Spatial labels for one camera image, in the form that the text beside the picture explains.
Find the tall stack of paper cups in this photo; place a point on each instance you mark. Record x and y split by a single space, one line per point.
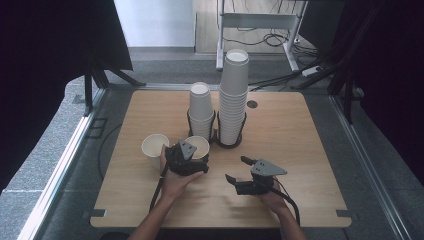
234 86

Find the person's left hand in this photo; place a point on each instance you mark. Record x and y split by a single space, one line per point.
175 186

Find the single white paper cup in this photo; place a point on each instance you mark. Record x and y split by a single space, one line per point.
200 145
153 146

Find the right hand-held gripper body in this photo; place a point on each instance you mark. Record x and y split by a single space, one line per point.
266 169

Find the person's right hand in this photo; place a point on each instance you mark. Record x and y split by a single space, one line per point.
276 201

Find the black table grommet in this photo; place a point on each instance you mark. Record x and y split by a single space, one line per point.
252 104

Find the white power strip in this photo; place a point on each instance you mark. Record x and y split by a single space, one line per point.
311 70

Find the black tripod stand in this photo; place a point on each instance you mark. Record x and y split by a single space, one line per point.
96 76

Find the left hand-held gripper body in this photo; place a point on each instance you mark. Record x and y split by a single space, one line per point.
181 163

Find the dark curtain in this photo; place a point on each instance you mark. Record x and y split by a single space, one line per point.
50 66
390 66

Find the white metal desk frame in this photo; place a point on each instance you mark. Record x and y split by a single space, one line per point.
256 20

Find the short stack of paper cups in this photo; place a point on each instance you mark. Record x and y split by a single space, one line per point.
200 106

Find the aluminium floor rail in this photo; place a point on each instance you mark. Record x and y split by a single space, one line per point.
370 166
56 176

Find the black metal stand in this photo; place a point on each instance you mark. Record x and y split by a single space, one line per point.
348 96

